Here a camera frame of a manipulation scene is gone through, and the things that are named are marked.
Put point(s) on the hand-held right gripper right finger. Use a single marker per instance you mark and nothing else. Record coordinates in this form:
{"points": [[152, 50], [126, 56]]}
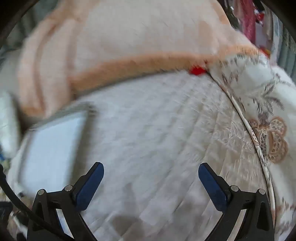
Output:
{"points": [[212, 187]]}

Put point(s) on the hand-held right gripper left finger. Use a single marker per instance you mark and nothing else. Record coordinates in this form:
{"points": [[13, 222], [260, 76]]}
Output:
{"points": [[90, 187]]}

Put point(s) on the striped frame white tray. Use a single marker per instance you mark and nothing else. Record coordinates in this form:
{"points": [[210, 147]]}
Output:
{"points": [[53, 148]]}

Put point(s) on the white quilted bedspread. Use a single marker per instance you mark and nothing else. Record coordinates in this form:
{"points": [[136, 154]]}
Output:
{"points": [[150, 129]]}

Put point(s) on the floral patterned bedding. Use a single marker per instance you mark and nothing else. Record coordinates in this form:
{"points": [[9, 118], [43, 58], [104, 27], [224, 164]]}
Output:
{"points": [[266, 88]]}

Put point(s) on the small red item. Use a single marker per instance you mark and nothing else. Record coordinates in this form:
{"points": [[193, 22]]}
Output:
{"points": [[196, 70]]}

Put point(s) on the peach fringed blanket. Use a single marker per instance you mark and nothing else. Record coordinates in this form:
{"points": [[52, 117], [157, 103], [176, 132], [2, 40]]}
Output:
{"points": [[138, 27]]}

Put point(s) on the pink dotted cloth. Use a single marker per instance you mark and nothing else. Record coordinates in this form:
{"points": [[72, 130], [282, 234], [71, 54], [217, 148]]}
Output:
{"points": [[248, 22]]}

